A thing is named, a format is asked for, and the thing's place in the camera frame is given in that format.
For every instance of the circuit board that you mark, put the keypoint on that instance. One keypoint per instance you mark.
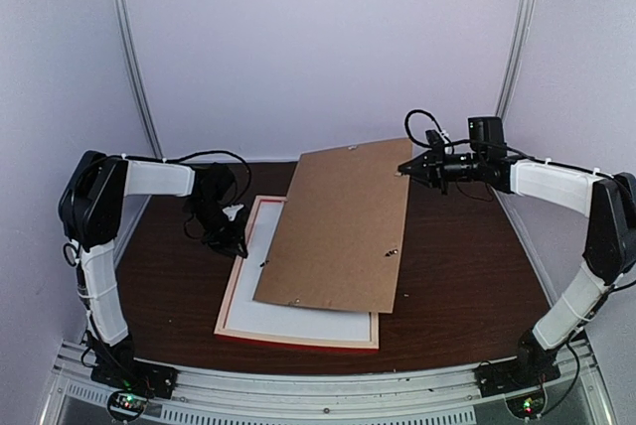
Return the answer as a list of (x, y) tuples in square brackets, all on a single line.
[(526, 406), (123, 405)]

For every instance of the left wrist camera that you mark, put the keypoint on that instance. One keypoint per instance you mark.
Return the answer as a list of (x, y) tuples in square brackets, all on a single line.
[(216, 181)]

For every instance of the brown backing board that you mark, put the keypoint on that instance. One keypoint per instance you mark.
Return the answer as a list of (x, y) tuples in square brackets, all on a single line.
[(339, 239)]

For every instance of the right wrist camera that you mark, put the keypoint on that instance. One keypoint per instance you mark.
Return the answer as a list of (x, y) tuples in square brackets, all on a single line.
[(486, 136)]

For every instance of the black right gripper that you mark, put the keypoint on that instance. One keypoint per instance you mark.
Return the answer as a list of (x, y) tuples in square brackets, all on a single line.
[(429, 167)]

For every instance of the aluminium front rail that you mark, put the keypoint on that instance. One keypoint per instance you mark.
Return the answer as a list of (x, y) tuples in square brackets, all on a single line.
[(448, 395)]

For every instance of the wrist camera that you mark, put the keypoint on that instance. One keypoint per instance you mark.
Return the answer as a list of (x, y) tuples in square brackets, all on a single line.
[(216, 181), (486, 136)]

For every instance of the right aluminium corner post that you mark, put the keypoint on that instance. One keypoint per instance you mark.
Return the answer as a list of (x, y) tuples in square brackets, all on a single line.
[(521, 32)]

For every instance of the left circuit board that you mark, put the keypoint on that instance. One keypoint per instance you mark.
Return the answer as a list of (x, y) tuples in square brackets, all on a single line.
[(123, 405)]

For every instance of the aluminium corner post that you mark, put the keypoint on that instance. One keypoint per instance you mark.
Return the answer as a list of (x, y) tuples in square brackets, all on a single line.
[(521, 32), (135, 77)]

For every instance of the red wooden picture frame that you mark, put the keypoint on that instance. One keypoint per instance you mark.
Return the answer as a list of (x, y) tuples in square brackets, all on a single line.
[(238, 306)]

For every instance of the left aluminium corner post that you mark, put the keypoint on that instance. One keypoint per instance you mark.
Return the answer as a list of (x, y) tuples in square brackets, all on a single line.
[(135, 77)]

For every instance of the white mat board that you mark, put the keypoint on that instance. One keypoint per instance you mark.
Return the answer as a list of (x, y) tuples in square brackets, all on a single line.
[(298, 323)]

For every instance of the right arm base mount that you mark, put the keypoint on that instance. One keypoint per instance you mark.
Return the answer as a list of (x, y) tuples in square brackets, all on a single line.
[(517, 370)]

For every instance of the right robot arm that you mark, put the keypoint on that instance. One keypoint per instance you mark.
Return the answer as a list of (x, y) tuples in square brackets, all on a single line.
[(594, 213)]

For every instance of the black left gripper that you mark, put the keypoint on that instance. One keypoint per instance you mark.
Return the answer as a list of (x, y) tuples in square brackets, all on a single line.
[(230, 239)]

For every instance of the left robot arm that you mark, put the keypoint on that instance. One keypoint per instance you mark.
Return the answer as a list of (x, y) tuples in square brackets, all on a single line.
[(91, 208)]

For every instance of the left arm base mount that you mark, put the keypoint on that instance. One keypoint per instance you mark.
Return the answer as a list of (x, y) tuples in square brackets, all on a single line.
[(134, 375)]

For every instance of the right circuit board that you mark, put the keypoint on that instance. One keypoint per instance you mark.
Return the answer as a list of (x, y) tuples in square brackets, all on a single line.
[(526, 406)]

